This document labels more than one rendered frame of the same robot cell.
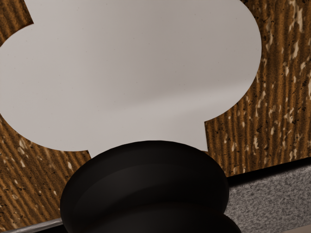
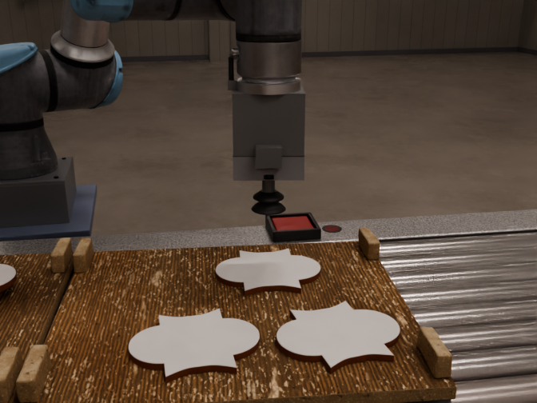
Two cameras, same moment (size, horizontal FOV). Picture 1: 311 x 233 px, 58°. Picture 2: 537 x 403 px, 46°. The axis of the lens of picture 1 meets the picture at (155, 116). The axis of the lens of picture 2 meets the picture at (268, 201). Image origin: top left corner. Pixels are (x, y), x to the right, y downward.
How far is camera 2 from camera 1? 73 cm
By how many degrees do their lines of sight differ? 38
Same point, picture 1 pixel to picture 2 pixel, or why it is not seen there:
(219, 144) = (232, 255)
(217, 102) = (234, 261)
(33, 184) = (320, 252)
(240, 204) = (216, 243)
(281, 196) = (192, 243)
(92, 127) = (286, 259)
